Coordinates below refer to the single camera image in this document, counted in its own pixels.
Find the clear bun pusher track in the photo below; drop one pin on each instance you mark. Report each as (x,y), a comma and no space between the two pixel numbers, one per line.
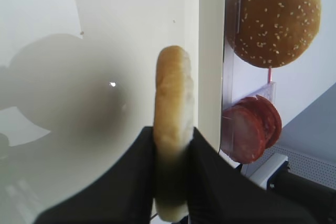
(267,91)

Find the stack of meat slices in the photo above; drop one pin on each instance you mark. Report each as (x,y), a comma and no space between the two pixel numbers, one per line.
(250,127)

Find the clear divider wall right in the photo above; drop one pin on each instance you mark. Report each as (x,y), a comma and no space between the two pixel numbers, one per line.
(229,77)

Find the bun bottom slice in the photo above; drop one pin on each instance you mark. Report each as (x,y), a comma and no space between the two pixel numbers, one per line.
(173,127)

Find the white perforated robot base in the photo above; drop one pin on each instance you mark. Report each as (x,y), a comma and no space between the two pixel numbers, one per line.
(302,179)

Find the sesame bun top front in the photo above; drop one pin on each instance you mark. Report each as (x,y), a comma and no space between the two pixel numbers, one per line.
(274,33)

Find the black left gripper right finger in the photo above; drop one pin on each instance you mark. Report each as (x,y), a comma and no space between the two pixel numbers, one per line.
(218,193)

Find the red rail strip right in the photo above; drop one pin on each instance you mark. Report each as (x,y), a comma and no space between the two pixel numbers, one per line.
(269,78)

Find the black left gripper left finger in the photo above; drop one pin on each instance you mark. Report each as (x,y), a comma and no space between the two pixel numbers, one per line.
(123,194)

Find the cream metal tray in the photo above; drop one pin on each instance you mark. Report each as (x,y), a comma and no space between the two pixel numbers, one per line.
(78,85)

